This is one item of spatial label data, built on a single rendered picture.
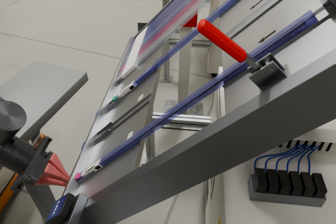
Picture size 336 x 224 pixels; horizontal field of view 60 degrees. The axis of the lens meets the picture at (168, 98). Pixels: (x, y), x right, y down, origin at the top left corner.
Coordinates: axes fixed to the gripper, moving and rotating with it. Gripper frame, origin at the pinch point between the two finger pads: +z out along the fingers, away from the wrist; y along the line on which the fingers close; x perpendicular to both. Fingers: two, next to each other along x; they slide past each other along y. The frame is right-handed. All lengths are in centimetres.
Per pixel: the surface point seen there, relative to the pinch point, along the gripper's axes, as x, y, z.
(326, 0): -55, -1, 0
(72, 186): -2.5, -1.8, 0.0
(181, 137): 38, 80, 62
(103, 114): -2.7, 19.2, 0.2
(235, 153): -38.3, -9.8, 4.7
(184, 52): 5, 95, 30
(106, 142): -8.0, 7.5, 1.3
